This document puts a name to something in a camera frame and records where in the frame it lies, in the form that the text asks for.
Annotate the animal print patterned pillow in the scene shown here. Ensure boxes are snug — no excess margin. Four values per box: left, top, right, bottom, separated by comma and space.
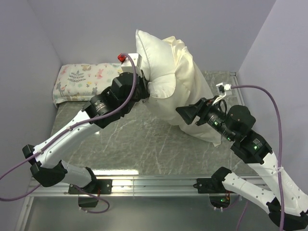
52, 63, 122, 105

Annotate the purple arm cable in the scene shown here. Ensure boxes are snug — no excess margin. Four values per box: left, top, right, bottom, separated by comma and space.
231, 84, 286, 231
0, 52, 138, 214

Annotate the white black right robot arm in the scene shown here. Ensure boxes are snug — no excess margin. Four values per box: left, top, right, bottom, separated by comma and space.
176, 98, 308, 231

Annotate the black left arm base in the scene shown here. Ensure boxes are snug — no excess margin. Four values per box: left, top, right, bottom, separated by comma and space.
68, 178, 113, 209

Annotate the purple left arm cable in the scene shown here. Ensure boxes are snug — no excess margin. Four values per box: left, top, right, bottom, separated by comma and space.
0, 52, 138, 214

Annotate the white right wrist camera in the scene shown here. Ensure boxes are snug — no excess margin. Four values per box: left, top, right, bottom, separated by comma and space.
213, 82, 232, 105

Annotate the white pillow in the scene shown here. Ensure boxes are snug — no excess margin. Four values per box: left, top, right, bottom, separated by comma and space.
135, 30, 176, 99

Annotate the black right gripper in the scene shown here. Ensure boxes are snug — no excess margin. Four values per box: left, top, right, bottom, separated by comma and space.
175, 95, 235, 140

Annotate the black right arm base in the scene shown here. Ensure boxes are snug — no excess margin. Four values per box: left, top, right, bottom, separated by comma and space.
193, 167, 232, 211

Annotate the aluminium front mounting rail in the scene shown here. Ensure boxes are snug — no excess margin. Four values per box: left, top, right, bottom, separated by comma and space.
29, 175, 270, 198

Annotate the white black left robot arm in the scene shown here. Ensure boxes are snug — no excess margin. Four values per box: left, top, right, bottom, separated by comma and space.
23, 72, 149, 193

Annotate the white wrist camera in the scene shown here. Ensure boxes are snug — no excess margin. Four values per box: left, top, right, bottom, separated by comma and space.
117, 53, 142, 76
213, 82, 232, 105

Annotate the cream satin pillowcase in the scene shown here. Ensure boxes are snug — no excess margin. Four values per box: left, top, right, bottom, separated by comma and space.
144, 36, 221, 146

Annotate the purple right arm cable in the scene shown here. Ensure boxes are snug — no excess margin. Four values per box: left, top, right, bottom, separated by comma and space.
231, 84, 286, 231

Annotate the aluminium right side rail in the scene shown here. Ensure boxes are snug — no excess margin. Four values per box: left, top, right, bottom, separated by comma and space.
230, 72, 245, 106

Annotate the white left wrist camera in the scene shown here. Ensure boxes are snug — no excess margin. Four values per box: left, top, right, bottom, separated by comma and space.
117, 53, 142, 76

